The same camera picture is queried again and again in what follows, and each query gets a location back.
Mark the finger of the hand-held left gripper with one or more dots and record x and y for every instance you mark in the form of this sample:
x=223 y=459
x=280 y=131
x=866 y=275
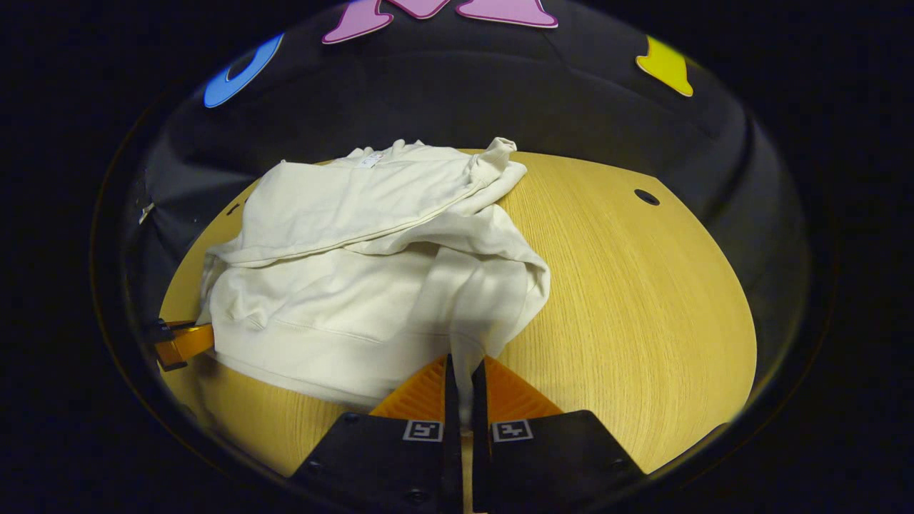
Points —
x=187 y=344

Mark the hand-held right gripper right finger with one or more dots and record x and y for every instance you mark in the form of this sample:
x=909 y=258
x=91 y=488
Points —
x=543 y=457

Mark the cream hooded sweatshirt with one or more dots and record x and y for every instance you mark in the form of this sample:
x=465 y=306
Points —
x=357 y=285

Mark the black backdrop cloth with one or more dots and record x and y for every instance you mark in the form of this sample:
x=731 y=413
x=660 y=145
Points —
x=500 y=93

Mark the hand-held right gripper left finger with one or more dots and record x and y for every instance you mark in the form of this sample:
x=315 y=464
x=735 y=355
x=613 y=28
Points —
x=400 y=464

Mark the small white tag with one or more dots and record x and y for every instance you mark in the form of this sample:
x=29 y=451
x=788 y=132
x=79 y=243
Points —
x=146 y=212

